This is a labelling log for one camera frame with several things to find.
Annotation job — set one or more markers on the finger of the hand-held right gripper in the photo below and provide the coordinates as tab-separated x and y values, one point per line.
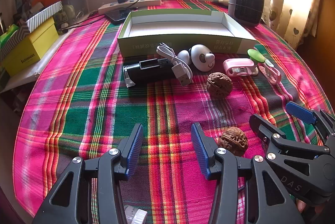
299	110
267	129

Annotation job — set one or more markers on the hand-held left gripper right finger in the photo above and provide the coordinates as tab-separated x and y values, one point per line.
200	153

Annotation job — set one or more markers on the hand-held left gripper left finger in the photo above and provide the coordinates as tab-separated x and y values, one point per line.
134	150

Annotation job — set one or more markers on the brown walnut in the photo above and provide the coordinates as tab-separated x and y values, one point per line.
233	141
219	83

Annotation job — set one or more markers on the green-topped mushroom holder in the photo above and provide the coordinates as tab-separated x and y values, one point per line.
256	55

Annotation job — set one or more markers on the black rectangular device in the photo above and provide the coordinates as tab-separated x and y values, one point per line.
149	74

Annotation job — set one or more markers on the white round cap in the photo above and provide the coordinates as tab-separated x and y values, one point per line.
201	59

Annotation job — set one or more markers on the small white round holder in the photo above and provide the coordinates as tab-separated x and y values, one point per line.
184	57

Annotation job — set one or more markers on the green and white cardboard box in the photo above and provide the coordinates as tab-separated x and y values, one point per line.
183	43

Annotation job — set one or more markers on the plaid tablecloth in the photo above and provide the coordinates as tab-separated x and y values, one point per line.
104	108

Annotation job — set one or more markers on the white packet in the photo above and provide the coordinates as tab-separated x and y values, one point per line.
134	214

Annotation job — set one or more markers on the cream heart-print curtain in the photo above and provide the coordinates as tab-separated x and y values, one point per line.
295	4

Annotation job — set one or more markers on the grey portable heater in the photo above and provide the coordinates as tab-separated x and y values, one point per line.
246	5

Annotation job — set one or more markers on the striped gift box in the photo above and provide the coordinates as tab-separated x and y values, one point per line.
39	66

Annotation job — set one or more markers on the black smartphone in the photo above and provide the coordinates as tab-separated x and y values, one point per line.
117	15

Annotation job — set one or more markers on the yellow box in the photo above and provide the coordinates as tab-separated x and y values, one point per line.
31	48

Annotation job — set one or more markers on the white power strip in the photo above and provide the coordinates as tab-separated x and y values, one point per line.
136	2

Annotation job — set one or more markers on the clear plastic container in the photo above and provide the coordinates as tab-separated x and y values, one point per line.
76	8

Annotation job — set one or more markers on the grey striped box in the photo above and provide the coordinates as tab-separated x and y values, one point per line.
44	15

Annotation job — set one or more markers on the green tissue pack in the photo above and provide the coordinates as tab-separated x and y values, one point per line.
7	34

